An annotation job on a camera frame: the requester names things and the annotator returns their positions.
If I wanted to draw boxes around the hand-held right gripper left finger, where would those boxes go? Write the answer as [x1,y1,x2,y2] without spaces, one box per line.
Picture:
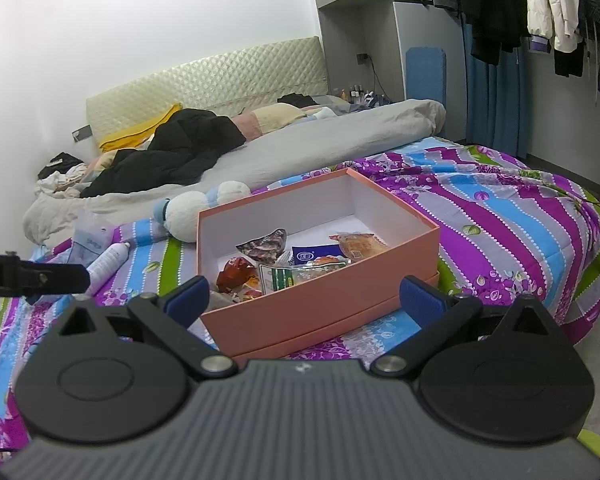
[60,275,238,379]

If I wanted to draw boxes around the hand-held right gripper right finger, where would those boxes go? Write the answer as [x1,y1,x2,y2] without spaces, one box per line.
[370,275,551,379]

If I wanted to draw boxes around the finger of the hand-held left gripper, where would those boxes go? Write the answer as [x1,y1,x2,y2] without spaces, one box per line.
[22,260,92,297]

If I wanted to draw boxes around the red sausage snack packet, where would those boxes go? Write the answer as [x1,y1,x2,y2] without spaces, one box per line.
[216,256,258,293]

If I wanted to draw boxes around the green label orange snack packet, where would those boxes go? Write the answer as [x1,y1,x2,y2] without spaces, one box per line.
[257,262,351,293]

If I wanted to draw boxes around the pink cardboard box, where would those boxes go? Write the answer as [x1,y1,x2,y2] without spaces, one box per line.
[196,167,442,361]

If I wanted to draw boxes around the blue white snack packet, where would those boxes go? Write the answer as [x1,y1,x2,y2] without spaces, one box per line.
[291,244,341,266]

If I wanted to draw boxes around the translucent blue plastic bag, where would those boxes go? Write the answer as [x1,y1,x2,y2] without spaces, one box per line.
[70,210,115,266]

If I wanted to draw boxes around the white bottle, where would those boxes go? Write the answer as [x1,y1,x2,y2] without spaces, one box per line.
[82,241,131,296]

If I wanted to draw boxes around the white blue plush toy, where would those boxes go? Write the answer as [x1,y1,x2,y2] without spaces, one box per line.
[152,180,253,243]

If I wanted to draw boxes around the dark patterned snack packet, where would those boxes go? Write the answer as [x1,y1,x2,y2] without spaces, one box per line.
[236,228,288,263]

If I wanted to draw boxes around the pile of clothes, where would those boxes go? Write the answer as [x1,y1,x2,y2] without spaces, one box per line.
[35,152,88,196]

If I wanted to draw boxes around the purple floral bed sheet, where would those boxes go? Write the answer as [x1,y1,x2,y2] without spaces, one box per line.
[0,135,600,456]

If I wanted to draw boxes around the black jacket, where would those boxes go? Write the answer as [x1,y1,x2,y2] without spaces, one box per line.
[79,108,247,198]

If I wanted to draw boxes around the yellow pillow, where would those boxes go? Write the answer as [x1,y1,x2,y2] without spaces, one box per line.
[99,102,183,152]

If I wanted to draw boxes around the grey duvet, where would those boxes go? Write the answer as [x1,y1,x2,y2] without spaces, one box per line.
[22,99,447,246]

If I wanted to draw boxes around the beige pillow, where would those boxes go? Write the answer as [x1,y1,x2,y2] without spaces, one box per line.
[252,102,313,128]

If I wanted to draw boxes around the blue curtain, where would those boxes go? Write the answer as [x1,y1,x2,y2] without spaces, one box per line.
[460,15,531,161]

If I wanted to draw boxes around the group of small bottles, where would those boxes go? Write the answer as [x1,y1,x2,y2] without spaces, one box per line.
[337,85,376,103]

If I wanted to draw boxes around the cream quilted headboard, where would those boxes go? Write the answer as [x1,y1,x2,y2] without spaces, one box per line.
[86,36,328,151]

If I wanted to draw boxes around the black cloth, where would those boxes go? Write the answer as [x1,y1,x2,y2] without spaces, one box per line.
[277,92,318,108]

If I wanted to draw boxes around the hanging dark clothes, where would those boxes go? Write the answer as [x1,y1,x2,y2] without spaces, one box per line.
[427,0,531,66]

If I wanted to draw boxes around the white puffer jacket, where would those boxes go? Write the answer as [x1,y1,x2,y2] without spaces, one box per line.
[525,0,583,53]

